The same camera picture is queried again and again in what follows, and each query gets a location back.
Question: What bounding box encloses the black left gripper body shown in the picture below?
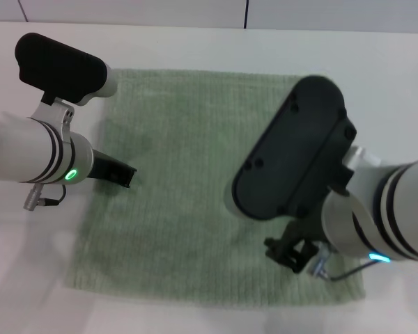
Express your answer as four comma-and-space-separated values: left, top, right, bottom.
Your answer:
87, 148, 138, 189

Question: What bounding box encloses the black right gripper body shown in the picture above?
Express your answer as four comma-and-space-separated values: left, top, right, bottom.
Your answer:
281, 217, 325, 255

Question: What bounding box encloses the left arm connector cable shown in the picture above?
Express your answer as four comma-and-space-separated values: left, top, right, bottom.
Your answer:
23, 183, 68, 211

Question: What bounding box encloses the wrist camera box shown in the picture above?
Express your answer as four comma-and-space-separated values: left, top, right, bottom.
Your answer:
224, 74, 382, 222
14, 32, 118, 142

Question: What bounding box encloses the light green ribbed towel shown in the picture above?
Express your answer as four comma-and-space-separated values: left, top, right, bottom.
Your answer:
65, 68, 366, 309

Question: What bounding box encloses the right arm connector cable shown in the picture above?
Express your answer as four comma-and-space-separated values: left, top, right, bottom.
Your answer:
311, 247, 374, 283

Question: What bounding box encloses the arm connector cable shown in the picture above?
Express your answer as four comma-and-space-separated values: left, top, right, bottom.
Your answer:
311, 247, 374, 283
23, 183, 68, 211

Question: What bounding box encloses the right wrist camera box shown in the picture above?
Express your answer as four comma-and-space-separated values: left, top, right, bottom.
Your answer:
224, 74, 382, 222

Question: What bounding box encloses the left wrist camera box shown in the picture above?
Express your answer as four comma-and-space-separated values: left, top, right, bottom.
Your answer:
14, 32, 118, 142

